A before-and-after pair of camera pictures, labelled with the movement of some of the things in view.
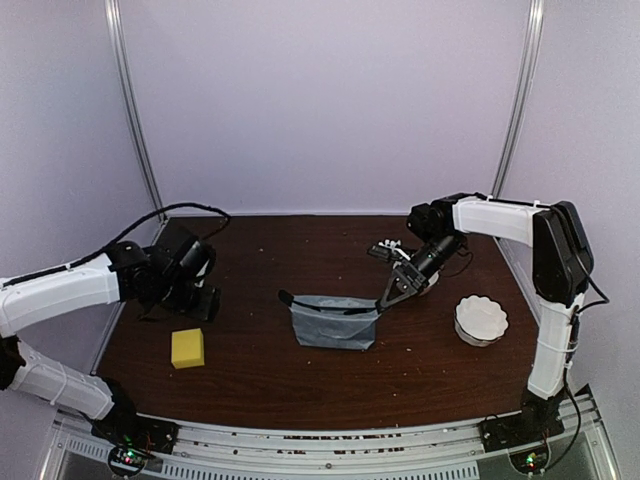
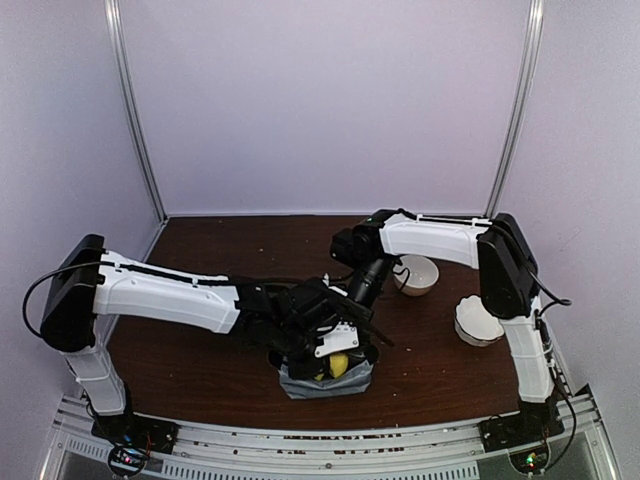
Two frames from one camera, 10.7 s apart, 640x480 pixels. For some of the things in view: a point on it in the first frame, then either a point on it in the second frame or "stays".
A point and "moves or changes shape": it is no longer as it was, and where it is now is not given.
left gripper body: (195, 308) to (292, 340)
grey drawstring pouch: (332, 322) moves or changes shape
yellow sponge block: (187, 348) to (338, 364)
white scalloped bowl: (479, 320) stays
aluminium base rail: (454, 451) stays
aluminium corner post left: (114, 27) stays
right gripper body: (408, 269) to (366, 313)
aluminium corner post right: (524, 85) stays
